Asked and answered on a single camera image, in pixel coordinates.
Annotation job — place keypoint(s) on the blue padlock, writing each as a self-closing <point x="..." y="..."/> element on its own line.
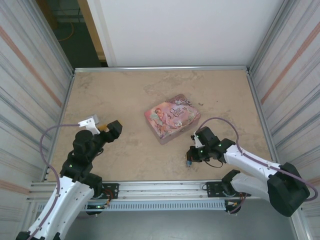
<point x="189" y="163"/>

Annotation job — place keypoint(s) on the pink fairy tin box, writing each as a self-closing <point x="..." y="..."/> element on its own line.
<point x="172" y="117"/>

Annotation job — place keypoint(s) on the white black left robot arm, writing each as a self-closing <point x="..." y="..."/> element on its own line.
<point x="67" y="200"/>

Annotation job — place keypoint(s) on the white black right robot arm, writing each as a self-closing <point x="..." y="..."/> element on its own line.
<point x="250" y="162"/>

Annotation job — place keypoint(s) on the aluminium side frame bar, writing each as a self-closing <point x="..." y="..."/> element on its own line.
<point x="62" y="112"/>
<point x="265" y="125"/>

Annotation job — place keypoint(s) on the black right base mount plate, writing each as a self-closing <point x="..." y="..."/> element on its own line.
<point x="212" y="188"/>

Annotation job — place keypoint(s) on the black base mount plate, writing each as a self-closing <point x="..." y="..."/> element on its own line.
<point x="111" y="190"/>
<point x="212" y="188"/>

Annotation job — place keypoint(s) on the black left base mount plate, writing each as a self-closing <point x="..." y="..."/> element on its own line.
<point x="111" y="190"/>

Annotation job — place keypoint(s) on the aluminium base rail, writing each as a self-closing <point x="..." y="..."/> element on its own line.
<point x="162" y="187"/>

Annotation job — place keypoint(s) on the aluminium rear frame bar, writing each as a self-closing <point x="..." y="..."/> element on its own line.
<point x="162" y="69"/>

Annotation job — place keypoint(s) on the wooden door frame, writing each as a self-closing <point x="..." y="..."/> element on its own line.
<point x="92" y="30"/>

